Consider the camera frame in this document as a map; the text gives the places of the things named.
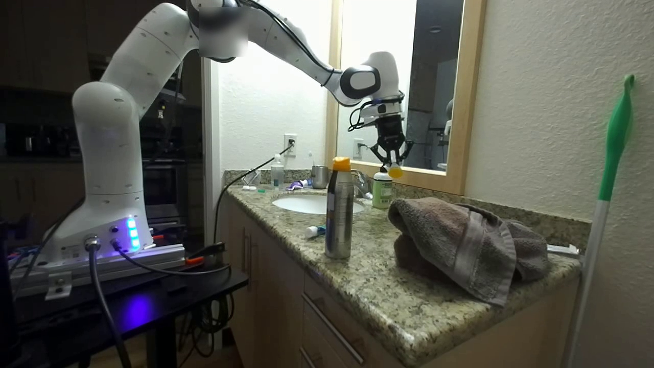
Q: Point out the spray can with orange cap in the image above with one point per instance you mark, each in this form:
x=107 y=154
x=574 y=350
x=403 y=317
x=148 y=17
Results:
x=339 y=218

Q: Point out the white oval sink basin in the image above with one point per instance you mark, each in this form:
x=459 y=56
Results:
x=302 y=204

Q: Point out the orange black clamp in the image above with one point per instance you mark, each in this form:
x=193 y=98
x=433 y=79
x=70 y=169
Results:
x=204 y=259

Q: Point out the metal toothbrush cup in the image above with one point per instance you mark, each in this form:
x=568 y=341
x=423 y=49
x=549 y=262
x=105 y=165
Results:
x=319 y=176

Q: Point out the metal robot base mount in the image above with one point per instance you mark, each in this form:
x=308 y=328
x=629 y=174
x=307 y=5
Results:
x=163 y=257

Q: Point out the white sunscreen tube yellow cap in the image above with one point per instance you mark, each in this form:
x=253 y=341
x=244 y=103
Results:
x=395 y=173

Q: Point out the brown folded towel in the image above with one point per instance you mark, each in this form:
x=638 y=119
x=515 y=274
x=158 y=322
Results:
x=461 y=246

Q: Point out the dark background cabinet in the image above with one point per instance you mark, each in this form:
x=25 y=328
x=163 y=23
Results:
x=27 y=123

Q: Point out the green soap pump bottle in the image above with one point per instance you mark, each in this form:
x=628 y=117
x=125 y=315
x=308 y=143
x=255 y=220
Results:
x=380 y=196

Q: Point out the wooden vanity cabinet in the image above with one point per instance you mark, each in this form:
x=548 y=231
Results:
x=272 y=287

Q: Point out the clear contact solution bottle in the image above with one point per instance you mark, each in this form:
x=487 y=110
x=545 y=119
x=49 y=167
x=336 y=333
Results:
x=276 y=174

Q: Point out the black robot table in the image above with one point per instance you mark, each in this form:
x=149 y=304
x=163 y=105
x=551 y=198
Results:
x=169 y=289

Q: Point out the small white plastic item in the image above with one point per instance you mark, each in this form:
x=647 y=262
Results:
x=563 y=250

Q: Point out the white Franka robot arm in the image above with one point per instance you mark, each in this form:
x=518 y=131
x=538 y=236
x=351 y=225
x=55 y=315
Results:
x=109 y=136

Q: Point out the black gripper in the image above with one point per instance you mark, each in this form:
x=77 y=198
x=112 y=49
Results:
x=391 y=131

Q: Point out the purple packet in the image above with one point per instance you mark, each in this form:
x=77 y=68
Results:
x=298 y=184

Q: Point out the green white toothpaste tube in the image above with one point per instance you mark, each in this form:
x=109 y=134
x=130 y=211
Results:
x=312 y=233

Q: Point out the chrome faucet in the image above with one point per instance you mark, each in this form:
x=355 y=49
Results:
x=361 y=184

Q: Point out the white wall outlet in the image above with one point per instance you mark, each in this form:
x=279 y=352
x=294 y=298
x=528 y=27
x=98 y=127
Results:
x=290 y=138

